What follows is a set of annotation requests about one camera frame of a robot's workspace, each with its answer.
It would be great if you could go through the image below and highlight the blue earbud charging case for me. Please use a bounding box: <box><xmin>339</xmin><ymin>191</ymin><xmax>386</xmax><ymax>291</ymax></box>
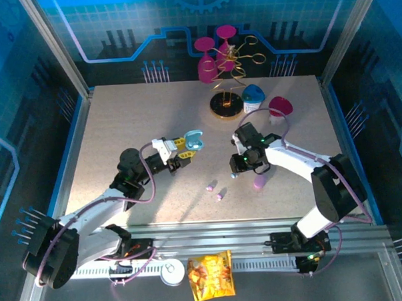
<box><xmin>182</xmin><ymin>129</ymin><xmax>206</xmax><ymax>152</ymax></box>

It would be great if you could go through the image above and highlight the pink earbud charging case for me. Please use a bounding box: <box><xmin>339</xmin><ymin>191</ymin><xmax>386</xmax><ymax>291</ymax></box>
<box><xmin>253</xmin><ymin>174</ymin><xmax>267</xmax><ymax>192</ymax></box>

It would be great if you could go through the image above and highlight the white cup with blue lid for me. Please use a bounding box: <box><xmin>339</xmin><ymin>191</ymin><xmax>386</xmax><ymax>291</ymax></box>
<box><xmin>240</xmin><ymin>83</ymin><xmax>266</xmax><ymax>115</ymax></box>

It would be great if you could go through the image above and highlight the white cup with pink lid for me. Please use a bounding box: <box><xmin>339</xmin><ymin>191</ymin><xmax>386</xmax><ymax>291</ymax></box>
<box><xmin>267</xmin><ymin>95</ymin><xmax>294</xmax><ymax>125</ymax></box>

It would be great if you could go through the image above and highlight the magenta wine glass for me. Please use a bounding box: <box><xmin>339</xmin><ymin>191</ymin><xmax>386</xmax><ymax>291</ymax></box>
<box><xmin>214</xmin><ymin>24</ymin><xmax>239</xmax><ymax>73</ymax></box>
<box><xmin>193</xmin><ymin>36</ymin><xmax>219</xmax><ymax>85</ymax></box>

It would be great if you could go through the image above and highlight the white round lid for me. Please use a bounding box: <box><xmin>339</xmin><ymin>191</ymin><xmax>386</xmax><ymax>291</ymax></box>
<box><xmin>159</xmin><ymin>258</ymin><xmax>187</xmax><ymax>287</ymax></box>

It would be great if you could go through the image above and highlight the yellow snack bag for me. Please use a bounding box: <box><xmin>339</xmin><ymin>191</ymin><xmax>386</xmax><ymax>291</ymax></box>
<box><xmin>186</xmin><ymin>249</ymin><xmax>236</xmax><ymax>301</ymax></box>

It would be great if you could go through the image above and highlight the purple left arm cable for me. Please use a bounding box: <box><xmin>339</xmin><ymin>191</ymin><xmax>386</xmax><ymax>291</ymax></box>
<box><xmin>17</xmin><ymin>142</ymin><xmax>161</xmax><ymax>288</ymax></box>

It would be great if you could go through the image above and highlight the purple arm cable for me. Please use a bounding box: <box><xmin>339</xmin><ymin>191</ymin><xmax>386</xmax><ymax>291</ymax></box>
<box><xmin>17</xmin><ymin>142</ymin><xmax>161</xmax><ymax>288</ymax></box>
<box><xmin>235</xmin><ymin>103</ymin><xmax>373</xmax><ymax>229</ymax></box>

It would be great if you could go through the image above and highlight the gold wire tree glass stand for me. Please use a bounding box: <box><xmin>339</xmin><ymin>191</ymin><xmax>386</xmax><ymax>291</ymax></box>
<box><xmin>205</xmin><ymin>34</ymin><xmax>269</xmax><ymax>119</ymax></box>

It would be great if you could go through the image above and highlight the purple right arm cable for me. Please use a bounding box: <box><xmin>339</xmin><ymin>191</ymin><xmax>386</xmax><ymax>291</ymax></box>
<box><xmin>235</xmin><ymin>103</ymin><xmax>373</xmax><ymax>229</ymax></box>

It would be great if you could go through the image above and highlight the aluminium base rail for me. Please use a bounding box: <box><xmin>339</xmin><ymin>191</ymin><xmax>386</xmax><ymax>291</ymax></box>
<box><xmin>27</xmin><ymin>211</ymin><xmax>393</xmax><ymax>282</ymax></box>

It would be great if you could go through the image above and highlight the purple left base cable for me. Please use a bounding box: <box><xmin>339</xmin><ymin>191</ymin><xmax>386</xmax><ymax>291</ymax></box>
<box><xmin>107</xmin><ymin>247</ymin><xmax>159</xmax><ymax>288</ymax></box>

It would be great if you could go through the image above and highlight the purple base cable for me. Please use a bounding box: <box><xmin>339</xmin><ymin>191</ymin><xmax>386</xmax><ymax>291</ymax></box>
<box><xmin>296</xmin><ymin>224</ymin><xmax>344</xmax><ymax>278</ymax></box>
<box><xmin>107</xmin><ymin>247</ymin><xmax>159</xmax><ymax>288</ymax></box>

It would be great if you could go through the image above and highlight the white slotted cable duct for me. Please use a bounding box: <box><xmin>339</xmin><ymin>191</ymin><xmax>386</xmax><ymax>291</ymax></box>
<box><xmin>67</xmin><ymin>254</ymin><xmax>299</xmax><ymax>281</ymax></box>

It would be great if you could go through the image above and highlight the aluminium frame post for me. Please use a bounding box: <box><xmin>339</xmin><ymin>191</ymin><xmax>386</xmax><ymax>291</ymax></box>
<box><xmin>16</xmin><ymin>0</ymin><xmax>97</xmax><ymax>99</ymax></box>
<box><xmin>315</xmin><ymin>0</ymin><xmax>386</xmax><ymax>85</ymax></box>

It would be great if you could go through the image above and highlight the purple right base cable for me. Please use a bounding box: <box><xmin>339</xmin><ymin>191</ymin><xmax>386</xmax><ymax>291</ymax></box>
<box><xmin>296</xmin><ymin>224</ymin><xmax>344</xmax><ymax>278</ymax></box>

